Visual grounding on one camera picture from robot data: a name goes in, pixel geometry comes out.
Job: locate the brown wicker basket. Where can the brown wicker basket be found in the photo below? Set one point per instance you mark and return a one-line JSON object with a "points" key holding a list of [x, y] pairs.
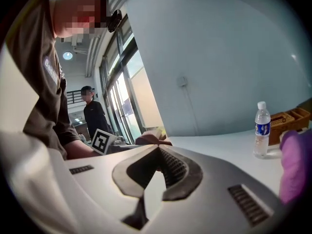
{"points": [[290, 123]]}

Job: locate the clear plastic water bottle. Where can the clear plastic water bottle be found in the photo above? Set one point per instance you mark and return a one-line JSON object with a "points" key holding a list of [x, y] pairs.
{"points": [[262, 130]]}

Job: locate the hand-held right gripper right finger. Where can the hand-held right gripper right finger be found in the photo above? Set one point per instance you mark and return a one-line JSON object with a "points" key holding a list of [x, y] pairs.
{"points": [[214, 179]]}

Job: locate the dark red desk phone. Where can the dark red desk phone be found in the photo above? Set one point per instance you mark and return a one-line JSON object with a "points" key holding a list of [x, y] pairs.
{"points": [[150, 139]]}

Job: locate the person's left forearm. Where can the person's left forearm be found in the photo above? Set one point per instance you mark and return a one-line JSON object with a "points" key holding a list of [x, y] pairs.
{"points": [[78, 150]]}

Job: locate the person's head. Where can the person's head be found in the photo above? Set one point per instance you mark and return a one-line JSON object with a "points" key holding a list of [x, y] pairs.
{"points": [[78, 11]]}

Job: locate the round ceiling light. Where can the round ceiling light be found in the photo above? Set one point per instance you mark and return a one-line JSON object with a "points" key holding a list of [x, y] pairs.
{"points": [[67, 55]]}

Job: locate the purple cloth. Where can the purple cloth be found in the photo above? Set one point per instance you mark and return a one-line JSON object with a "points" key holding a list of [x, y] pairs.
{"points": [[296, 164]]}

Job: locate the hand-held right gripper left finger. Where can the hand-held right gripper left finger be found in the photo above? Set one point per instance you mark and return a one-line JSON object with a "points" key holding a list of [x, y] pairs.
{"points": [[102, 179]]}

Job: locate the black window frame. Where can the black window frame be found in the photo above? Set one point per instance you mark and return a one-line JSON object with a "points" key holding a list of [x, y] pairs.
{"points": [[122, 77]]}

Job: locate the dark railing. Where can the dark railing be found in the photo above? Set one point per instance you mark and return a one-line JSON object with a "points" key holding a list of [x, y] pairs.
{"points": [[74, 97]]}

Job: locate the black head camera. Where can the black head camera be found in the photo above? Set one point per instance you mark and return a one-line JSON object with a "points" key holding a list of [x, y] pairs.
{"points": [[115, 19]]}

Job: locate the person's brown shirt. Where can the person's brown shirt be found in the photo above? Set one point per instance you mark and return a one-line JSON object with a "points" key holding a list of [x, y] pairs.
{"points": [[39, 82]]}

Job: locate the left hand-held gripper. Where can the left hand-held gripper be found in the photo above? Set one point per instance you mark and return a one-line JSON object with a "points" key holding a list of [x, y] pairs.
{"points": [[100, 141]]}

